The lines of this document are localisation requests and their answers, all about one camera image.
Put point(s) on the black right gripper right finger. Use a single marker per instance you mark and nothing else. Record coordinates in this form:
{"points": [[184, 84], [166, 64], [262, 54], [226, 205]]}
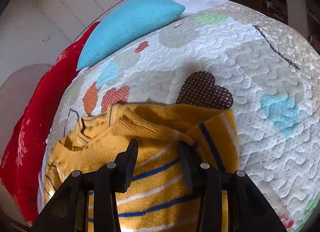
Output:
{"points": [[247, 208]]}

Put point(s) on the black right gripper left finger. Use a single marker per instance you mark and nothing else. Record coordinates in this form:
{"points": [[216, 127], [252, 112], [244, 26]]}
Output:
{"points": [[68, 209]]}

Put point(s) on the yellow striped knit sweater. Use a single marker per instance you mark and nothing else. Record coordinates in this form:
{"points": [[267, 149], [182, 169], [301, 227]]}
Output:
{"points": [[158, 198]]}

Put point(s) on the long red pillow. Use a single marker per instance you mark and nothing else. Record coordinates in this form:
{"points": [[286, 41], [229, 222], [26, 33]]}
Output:
{"points": [[22, 159]]}

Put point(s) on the white bed headboard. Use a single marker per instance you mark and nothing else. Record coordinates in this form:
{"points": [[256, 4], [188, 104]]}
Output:
{"points": [[16, 92]]}

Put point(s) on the heart patterned quilted bedspread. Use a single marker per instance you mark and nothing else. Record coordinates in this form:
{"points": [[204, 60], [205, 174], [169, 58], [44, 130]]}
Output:
{"points": [[228, 57]]}

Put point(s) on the turquoise knit cushion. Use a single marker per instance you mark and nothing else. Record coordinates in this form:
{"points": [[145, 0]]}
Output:
{"points": [[128, 22]]}

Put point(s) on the white glossy wardrobe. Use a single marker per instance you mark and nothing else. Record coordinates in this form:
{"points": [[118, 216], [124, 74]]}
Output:
{"points": [[24, 23]]}

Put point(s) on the white bed sheet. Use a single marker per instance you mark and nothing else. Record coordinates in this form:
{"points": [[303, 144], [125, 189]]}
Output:
{"points": [[195, 6]]}

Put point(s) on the white wall socket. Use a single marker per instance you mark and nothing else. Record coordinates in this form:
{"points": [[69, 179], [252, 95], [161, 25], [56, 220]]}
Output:
{"points": [[46, 39]]}

